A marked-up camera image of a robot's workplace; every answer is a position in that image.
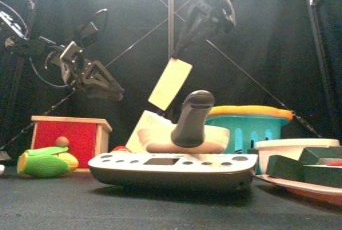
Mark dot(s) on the small brown wooden knob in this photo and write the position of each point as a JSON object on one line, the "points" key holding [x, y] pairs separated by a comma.
{"points": [[62, 140]]}

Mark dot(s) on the white plastic container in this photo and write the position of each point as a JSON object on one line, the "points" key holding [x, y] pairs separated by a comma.
{"points": [[285, 149]]}

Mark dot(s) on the dark grey pestle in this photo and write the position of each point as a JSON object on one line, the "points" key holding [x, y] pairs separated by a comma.
{"points": [[193, 120]]}

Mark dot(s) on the grey white kitchen scale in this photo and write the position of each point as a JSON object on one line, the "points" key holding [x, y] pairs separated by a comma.
{"points": [[174, 170]]}

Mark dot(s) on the vertical metal frame pole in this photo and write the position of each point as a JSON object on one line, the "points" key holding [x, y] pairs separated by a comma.
{"points": [[170, 14]]}

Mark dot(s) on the cream wooden toy cleaver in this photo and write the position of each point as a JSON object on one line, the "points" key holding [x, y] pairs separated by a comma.
{"points": [[170, 84]]}

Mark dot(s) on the red wooden box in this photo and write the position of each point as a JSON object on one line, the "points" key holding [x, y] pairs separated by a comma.
{"points": [[74, 134]]}

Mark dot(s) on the yellow toy bread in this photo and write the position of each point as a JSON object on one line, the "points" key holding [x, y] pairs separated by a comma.
{"points": [[251, 110]]}

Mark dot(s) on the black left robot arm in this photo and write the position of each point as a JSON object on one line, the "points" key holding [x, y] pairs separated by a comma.
{"points": [[22, 42]]}

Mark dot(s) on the teal plastic basket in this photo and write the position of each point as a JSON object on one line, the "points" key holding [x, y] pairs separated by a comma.
{"points": [[249, 129]]}

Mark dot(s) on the slanted metal frame pole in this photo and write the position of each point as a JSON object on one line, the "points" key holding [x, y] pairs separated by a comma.
{"points": [[317, 47]]}

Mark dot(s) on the white mortar bowl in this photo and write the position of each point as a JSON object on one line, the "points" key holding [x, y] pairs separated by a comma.
{"points": [[154, 139]]}

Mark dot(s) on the dark green wooden block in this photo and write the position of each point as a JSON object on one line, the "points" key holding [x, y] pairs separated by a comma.
{"points": [[285, 168], [318, 154]]}

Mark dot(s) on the small red toy food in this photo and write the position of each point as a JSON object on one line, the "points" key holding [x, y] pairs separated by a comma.
{"points": [[120, 148]]}

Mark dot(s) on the small red toy piece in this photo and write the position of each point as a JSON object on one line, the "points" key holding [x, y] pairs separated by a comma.
{"points": [[335, 163]]}

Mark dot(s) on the green yellow toy corn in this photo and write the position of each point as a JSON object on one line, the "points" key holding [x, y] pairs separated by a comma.
{"points": [[43, 164]]}

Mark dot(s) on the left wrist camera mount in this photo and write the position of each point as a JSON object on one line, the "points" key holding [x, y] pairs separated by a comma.
{"points": [[91, 29]]}

